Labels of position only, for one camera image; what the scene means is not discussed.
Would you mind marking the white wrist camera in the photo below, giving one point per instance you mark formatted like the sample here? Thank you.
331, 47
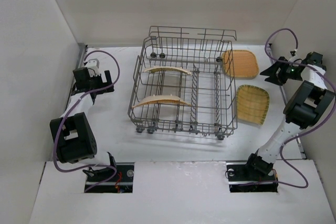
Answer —
294, 56
93, 67

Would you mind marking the green-rimmed bamboo woven plate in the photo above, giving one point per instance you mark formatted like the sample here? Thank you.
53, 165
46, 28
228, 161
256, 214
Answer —
252, 104

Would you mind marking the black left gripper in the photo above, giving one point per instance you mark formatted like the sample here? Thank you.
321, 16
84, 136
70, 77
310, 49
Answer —
102, 85

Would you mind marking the grey wire dish rack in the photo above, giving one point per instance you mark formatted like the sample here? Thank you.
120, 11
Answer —
209, 90

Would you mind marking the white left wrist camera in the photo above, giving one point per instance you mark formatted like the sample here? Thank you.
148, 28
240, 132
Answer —
93, 67

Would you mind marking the orange square woven plate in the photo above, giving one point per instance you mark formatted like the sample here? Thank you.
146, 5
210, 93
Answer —
240, 64

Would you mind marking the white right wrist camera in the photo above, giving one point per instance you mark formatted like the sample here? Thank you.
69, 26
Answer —
294, 56

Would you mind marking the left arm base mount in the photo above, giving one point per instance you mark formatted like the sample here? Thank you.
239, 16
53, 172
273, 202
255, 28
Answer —
104, 180

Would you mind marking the aluminium rail left side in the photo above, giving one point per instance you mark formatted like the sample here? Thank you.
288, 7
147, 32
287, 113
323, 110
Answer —
82, 51

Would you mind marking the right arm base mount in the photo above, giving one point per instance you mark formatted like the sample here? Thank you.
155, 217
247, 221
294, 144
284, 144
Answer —
243, 180

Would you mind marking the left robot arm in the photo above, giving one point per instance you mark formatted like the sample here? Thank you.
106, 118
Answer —
75, 146

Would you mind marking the yellow rectangular bamboo mat plate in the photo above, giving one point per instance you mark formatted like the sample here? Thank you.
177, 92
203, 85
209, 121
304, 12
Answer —
165, 68

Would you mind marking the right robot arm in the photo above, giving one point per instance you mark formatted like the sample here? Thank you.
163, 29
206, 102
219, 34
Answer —
303, 110

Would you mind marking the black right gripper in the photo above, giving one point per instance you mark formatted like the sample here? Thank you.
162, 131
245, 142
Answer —
281, 70

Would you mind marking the orange fish-shaped woven plate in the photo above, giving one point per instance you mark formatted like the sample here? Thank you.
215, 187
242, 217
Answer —
161, 99

